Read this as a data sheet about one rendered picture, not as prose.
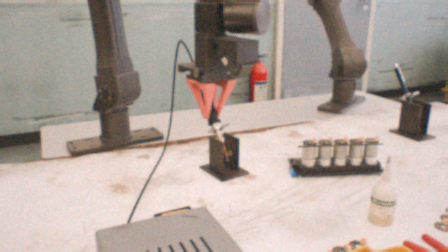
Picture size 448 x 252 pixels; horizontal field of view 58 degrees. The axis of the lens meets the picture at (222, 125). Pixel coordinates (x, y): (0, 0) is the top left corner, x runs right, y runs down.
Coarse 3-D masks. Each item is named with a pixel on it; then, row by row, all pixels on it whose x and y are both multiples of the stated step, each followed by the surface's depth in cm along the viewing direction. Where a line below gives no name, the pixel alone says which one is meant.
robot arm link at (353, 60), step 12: (324, 0) 120; (336, 0) 121; (324, 12) 120; (336, 12) 118; (324, 24) 121; (336, 24) 116; (336, 36) 114; (348, 36) 115; (336, 48) 113; (348, 48) 112; (360, 48) 112; (348, 60) 110; (360, 60) 110; (348, 72) 111; (360, 72) 112
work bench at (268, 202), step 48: (144, 144) 88; (192, 144) 87; (240, 144) 87; (288, 144) 87; (384, 144) 87; (432, 144) 87; (0, 192) 66; (48, 192) 66; (96, 192) 66; (144, 192) 66; (192, 192) 66; (240, 192) 66; (288, 192) 66; (336, 192) 66; (432, 192) 66; (0, 240) 53; (48, 240) 53; (240, 240) 53; (288, 240) 53; (336, 240) 53; (384, 240) 53
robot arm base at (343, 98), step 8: (336, 80) 115; (344, 80) 114; (352, 80) 115; (336, 88) 115; (344, 88) 114; (352, 88) 114; (336, 96) 116; (344, 96) 115; (352, 96) 115; (360, 96) 124; (328, 104) 116; (336, 104) 115; (344, 104) 115; (352, 104) 115; (336, 112) 110
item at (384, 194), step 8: (384, 168) 56; (384, 176) 55; (376, 184) 56; (384, 184) 55; (392, 184) 56; (376, 192) 56; (384, 192) 55; (392, 192) 55; (376, 200) 56; (384, 200) 55; (392, 200) 55; (376, 208) 56; (384, 208) 56; (392, 208) 56; (376, 216) 56; (384, 216) 56; (392, 216) 56; (376, 224) 57; (384, 224) 56
